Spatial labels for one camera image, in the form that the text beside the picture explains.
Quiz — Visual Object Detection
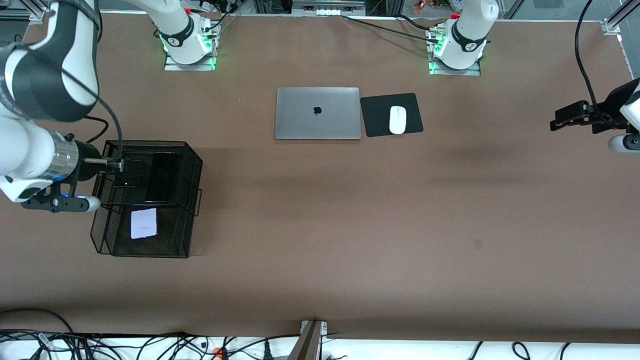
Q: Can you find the small black flip phone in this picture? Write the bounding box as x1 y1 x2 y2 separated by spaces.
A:
113 172 141 189

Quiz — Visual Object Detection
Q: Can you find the large black smartphone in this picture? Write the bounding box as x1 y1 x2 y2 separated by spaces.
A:
144 152 182 204

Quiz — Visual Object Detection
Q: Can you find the white Huawei flip phone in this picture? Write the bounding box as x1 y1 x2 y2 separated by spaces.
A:
130 208 158 240

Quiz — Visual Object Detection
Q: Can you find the white computer mouse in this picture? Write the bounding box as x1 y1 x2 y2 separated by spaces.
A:
389 105 407 135

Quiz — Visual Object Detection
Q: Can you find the black mouse pad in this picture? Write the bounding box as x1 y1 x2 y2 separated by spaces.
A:
360 92 425 138

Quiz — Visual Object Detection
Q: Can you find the silver closed laptop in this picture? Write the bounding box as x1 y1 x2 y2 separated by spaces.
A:
274 87 362 141

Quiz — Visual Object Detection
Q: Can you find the grey power strip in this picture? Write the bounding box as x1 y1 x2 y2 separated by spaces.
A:
291 0 366 16

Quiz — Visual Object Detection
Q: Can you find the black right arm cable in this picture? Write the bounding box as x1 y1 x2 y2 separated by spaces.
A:
0 40 126 172

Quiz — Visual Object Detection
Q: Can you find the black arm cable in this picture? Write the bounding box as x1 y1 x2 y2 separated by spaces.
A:
0 40 126 172
574 0 613 126

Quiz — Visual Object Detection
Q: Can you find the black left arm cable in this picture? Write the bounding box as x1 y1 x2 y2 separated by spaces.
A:
574 0 613 126

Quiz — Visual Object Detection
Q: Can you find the aluminium frame corner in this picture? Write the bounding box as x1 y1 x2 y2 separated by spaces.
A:
0 0 51 22
601 0 640 36

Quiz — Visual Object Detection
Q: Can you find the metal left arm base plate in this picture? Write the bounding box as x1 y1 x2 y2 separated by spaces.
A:
429 55 482 77

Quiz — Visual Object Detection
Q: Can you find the black wire mesh basket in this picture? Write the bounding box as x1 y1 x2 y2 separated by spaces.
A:
89 140 204 259

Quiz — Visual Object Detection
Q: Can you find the black looped floor cable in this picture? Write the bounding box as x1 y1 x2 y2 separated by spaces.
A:
0 307 76 335

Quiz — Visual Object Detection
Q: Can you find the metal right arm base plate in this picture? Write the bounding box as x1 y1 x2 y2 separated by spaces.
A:
164 50 217 72

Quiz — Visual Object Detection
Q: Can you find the short black table cable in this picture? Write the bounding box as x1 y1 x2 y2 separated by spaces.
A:
397 15 441 30

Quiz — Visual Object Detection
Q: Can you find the long black table cable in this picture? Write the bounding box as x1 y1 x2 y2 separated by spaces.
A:
341 14 441 41

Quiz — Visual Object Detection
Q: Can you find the dark metal camera post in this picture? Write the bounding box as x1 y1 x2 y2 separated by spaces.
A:
287 320 329 360

